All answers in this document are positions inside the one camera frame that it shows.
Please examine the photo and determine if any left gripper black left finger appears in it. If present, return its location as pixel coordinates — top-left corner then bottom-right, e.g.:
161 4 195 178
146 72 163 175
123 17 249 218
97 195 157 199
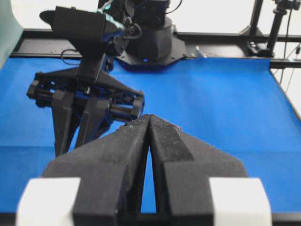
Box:
43 114 150 226

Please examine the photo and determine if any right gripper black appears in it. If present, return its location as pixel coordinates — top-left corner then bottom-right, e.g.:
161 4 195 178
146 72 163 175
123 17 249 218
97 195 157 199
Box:
27 57 145 157

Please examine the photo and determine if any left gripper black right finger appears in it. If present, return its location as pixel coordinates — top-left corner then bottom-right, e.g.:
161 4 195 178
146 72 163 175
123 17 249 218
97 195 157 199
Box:
149 114 248 226

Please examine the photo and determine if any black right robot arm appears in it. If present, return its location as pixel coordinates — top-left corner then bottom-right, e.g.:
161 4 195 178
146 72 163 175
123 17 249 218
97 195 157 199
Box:
27 0 186 156

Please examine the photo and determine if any blue cloth mat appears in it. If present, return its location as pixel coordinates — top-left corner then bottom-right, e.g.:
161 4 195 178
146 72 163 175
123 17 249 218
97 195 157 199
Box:
0 58 301 212

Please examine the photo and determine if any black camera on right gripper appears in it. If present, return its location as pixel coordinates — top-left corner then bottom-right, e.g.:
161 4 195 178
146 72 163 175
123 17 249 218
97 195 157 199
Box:
40 6 106 43

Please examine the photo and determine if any black camera stand pole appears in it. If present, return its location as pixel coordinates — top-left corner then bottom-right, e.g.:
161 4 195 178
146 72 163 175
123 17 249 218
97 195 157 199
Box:
246 0 301 57

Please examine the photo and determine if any black metal frame post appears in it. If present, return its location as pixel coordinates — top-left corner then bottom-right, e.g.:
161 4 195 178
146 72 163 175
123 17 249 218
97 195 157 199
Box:
239 0 263 37

